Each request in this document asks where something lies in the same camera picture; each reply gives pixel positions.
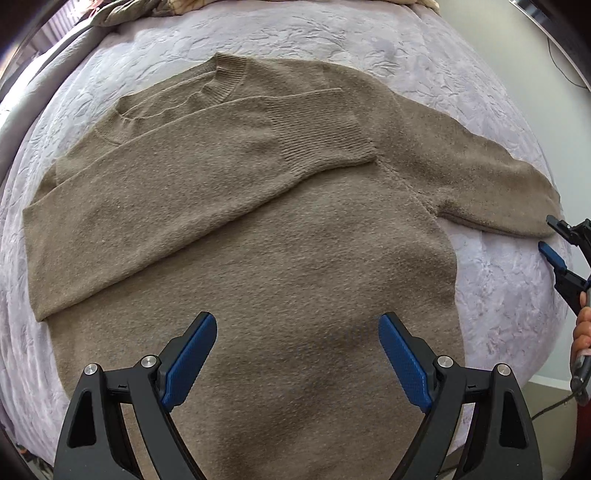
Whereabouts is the taupe knit sweater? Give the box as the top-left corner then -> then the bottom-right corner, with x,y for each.
23,54 -> 560,479

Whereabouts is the person's right hand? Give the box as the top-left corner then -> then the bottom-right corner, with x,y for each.
570,306 -> 591,376

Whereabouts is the lavender embossed bedspread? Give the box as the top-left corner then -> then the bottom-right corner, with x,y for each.
1,1 -> 567,461

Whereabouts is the cream striped garment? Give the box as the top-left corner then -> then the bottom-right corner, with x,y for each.
151,0 -> 440,17

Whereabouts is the grey quilted blanket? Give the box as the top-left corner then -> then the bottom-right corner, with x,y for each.
1,1 -> 157,171

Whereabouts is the black cable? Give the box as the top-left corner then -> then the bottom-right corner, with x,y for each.
528,389 -> 578,421

